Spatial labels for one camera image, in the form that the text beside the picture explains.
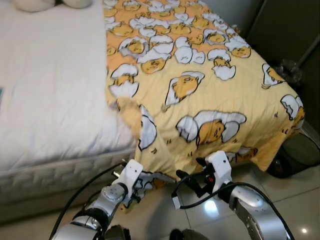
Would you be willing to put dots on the robot right leg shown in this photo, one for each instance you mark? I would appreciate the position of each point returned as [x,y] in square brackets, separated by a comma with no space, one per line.
[190,235]

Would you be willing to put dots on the robot leg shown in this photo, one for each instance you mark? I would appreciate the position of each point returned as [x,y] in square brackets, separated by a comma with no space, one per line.
[117,234]
[190,235]

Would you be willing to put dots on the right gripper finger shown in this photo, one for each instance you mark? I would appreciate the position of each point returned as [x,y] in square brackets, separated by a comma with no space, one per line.
[185,177]
[201,161]

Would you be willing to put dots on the large black tote bag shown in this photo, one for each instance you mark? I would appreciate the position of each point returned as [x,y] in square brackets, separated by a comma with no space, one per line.
[280,82]

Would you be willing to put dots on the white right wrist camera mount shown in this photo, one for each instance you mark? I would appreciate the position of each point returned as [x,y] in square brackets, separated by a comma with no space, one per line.
[219,165]

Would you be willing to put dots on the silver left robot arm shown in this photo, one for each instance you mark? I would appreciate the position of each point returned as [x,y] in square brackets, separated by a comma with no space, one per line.
[107,197]

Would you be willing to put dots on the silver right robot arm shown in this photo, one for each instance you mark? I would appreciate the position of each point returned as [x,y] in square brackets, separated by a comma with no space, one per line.
[255,210]

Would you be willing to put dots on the black round waste bin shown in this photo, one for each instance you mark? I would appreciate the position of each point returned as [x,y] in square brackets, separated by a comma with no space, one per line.
[300,155]

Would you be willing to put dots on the yellow egg print duvet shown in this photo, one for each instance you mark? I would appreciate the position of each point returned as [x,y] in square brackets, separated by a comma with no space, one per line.
[200,85]

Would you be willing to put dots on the clear crumpled plastic bag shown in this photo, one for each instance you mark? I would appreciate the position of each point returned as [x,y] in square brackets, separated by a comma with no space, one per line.
[291,69]

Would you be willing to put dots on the white mattress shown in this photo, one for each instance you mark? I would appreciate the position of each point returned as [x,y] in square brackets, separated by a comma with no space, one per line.
[50,75]

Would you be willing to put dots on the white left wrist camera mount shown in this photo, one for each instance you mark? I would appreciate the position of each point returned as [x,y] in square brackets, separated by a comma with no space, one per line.
[131,172]

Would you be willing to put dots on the robot left leg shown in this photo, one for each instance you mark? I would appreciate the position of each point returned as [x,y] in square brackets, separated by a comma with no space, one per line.
[117,234]

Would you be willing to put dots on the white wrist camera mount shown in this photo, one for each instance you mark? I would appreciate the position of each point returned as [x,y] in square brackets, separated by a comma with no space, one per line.
[131,172]
[219,165]

